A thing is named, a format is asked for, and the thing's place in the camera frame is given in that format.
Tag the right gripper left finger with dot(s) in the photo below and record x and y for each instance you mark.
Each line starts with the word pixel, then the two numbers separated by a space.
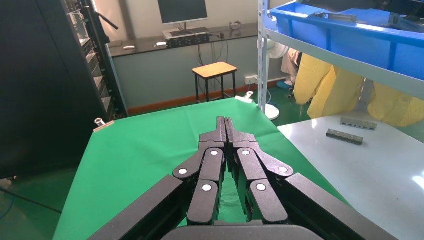
pixel 212 165

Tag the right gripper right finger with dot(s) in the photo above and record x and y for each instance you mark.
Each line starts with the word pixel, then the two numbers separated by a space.
pixel 248 165

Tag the silver binder clip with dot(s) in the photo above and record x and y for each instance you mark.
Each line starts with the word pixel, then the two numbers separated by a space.
pixel 104 126
pixel 243 98

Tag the green table cloth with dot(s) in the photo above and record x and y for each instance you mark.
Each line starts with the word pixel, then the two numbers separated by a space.
pixel 139 155

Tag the white power strip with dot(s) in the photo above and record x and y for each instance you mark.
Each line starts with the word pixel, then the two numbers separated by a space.
pixel 251 79

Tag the wooden top stool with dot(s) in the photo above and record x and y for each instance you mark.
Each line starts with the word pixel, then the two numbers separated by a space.
pixel 214 69

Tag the white metal shelf rack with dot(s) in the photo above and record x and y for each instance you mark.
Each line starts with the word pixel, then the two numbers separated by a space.
pixel 262 66

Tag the dark top lab counter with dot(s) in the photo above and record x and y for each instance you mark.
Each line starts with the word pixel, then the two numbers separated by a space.
pixel 159 76

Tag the black equipment box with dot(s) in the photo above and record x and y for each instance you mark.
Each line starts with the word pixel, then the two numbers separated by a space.
pixel 187 41

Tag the small white device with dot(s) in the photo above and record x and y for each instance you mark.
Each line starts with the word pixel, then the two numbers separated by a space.
pixel 161 43
pixel 129 47

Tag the black keyboard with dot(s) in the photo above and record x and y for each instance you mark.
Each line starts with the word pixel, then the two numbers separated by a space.
pixel 188 32

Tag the grey headset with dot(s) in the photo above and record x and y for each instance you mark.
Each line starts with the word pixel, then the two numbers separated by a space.
pixel 239 24

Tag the black computer monitor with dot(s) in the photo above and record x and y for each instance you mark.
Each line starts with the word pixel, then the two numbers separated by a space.
pixel 182 11

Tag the blue plastic bin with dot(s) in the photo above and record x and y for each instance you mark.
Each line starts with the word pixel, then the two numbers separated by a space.
pixel 357 43

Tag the black angled rod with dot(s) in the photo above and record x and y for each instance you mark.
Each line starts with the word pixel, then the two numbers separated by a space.
pixel 107 20

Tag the black server cabinet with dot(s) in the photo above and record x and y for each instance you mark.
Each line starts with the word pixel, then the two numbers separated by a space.
pixel 39 82

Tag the white pedestal fan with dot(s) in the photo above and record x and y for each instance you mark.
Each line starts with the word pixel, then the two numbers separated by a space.
pixel 272 112

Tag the grey metal rail part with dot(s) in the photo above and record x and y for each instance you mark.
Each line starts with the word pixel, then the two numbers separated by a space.
pixel 358 123
pixel 344 136

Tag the stamped sheet metal bracket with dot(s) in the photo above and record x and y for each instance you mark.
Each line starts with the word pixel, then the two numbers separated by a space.
pixel 334 17
pixel 407 23

